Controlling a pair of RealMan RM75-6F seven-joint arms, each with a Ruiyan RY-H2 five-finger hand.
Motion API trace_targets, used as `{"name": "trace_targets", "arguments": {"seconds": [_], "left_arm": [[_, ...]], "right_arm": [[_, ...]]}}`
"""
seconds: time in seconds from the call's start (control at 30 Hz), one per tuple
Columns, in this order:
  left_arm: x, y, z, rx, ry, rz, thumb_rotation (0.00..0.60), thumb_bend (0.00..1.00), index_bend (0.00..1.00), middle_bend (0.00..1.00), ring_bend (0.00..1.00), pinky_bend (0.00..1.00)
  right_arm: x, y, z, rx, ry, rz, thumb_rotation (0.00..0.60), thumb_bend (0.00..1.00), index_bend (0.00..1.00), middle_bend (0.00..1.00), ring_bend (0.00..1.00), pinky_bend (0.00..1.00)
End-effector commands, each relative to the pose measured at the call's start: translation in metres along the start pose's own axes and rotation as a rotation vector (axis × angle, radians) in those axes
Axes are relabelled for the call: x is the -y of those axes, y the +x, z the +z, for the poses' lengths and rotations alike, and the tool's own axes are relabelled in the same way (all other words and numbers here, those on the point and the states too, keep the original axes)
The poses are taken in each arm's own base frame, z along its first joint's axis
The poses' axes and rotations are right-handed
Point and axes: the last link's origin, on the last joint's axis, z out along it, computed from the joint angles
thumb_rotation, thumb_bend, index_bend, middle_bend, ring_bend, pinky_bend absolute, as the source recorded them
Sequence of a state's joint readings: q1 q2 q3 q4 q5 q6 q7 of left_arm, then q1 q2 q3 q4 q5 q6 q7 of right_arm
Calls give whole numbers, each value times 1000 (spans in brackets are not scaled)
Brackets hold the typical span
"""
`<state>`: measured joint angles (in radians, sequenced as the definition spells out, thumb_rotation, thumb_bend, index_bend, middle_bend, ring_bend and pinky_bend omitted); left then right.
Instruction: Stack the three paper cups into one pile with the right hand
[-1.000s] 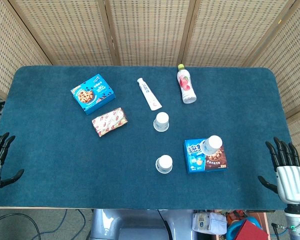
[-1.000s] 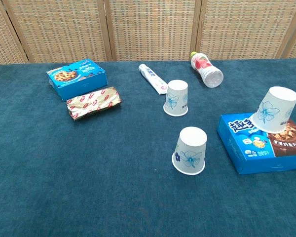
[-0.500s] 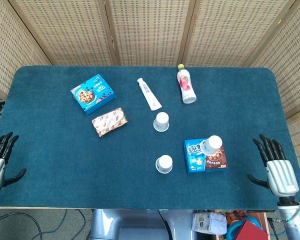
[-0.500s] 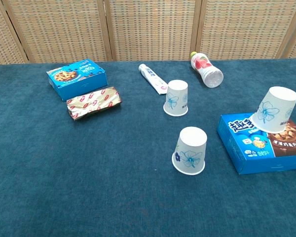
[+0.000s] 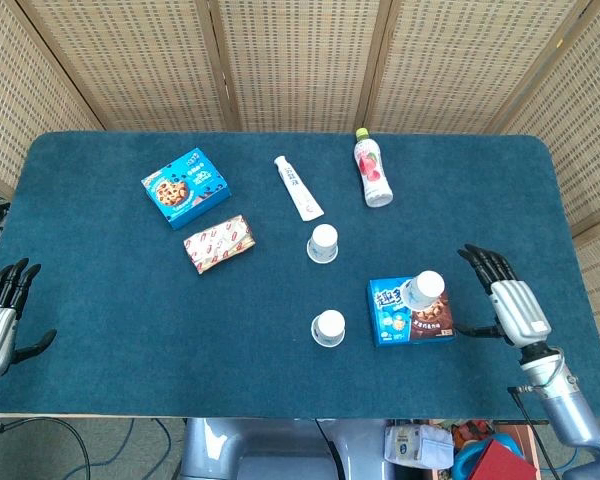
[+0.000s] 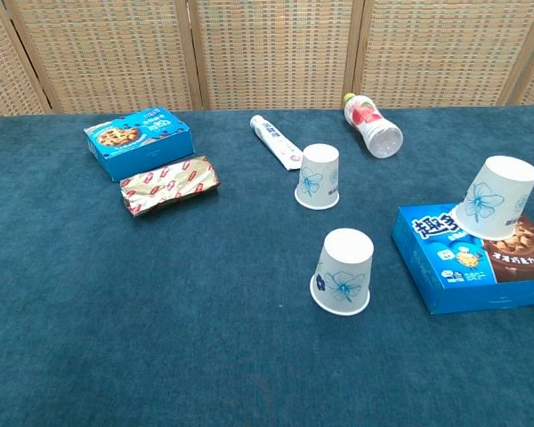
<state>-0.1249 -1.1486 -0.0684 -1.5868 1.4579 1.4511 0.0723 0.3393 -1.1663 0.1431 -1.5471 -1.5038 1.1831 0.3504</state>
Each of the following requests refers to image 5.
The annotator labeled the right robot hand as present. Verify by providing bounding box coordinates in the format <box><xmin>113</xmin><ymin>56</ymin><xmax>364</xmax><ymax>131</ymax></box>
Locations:
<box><xmin>454</xmin><ymin>243</ymin><xmax>553</xmax><ymax>349</ymax></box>

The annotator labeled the white paper cup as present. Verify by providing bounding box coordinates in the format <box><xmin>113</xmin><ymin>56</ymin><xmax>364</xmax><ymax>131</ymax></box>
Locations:
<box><xmin>306</xmin><ymin>224</ymin><xmax>340</xmax><ymax>264</ymax></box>
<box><xmin>402</xmin><ymin>270</ymin><xmax>446</xmax><ymax>312</ymax></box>
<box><xmin>310</xmin><ymin>309</ymin><xmax>346</xmax><ymax>348</ymax></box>

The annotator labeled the blue and brown cookie box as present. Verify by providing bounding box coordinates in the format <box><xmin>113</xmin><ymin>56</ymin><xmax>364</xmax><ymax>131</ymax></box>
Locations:
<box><xmin>368</xmin><ymin>277</ymin><xmax>457</xmax><ymax>348</ymax></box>

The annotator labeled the blue table carpet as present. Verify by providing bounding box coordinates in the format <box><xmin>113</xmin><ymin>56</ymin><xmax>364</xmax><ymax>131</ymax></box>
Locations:
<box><xmin>0</xmin><ymin>130</ymin><xmax>600</xmax><ymax>420</ymax></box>

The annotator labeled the red box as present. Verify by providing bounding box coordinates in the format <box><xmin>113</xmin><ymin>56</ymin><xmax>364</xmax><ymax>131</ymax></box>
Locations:
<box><xmin>467</xmin><ymin>438</ymin><xmax>539</xmax><ymax>480</ymax></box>

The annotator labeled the blue plastic object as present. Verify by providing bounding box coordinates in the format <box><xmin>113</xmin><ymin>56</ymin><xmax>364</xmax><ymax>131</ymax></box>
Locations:
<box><xmin>452</xmin><ymin>433</ymin><xmax>522</xmax><ymax>480</ymax></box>

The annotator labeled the white and blue bag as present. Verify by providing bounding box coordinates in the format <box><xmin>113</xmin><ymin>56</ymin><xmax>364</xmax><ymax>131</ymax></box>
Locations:
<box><xmin>383</xmin><ymin>423</ymin><xmax>455</xmax><ymax>470</ymax></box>

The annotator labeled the peach drink bottle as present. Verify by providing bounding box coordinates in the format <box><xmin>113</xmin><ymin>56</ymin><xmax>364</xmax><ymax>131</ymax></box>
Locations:
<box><xmin>352</xmin><ymin>127</ymin><xmax>395</xmax><ymax>208</ymax></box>

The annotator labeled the small blue cookie box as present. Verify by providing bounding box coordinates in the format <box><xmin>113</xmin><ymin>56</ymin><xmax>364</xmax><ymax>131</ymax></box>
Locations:
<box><xmin>140</xmin><ymin>147</ymin><xmax>232</xmax><ymax>231</ymax></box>

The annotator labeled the red white snack packet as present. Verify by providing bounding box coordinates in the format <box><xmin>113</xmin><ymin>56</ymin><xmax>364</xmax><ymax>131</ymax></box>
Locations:
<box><xmin>182</xmin><ymin>214</ymin><xmax>257</xmax><ymax>276</ymax></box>

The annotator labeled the grey robot torso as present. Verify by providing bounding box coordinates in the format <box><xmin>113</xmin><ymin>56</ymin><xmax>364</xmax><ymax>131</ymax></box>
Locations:
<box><xmin>179</xmin><ymin>417</ymin><xmax>396</xmax><ymax>480</ymax></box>

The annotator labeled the white toothpaste tube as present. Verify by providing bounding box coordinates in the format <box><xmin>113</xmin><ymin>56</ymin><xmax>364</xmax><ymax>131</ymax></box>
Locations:
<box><xmin>273</xmin><ymin>155</ymin><xmax>325</xmax><ymax>223</ymax></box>

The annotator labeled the woven bamboo folding screen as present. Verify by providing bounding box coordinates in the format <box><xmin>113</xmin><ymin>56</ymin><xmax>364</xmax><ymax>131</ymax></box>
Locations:
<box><xmin>0</xmin><ymin>0</ymin><xmax>600</xmax><ymax>351</ymax></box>

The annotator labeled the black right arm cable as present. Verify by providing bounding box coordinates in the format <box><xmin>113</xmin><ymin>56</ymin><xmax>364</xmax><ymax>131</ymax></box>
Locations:
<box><xmin>507</xmin><ymin>384</ymin><xmax>566</xmax><ymax>480</ymax></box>

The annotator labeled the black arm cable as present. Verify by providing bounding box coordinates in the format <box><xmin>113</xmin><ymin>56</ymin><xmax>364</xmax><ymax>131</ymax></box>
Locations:
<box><xmin>507</xmin><ymin>384</ymin><xmax>566</xmax><ymax>480</ymax></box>
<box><xmin>0</xmin><ymin>417</ymin><xmax>92</xmax><ymax>480</ymax></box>

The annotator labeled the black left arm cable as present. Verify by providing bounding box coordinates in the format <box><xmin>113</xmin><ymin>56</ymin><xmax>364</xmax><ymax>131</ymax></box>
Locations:
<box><xmin>0</xmin><ymin>417</ymin><xmax>92</xmax><ymax>480</ymax></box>

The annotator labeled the blue floor cable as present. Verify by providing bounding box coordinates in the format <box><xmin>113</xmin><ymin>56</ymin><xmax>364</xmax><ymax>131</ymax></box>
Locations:
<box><xmin>87</xmin><ymin>417</ymin><xmax>182</xmax><ymax>480</ymax></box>

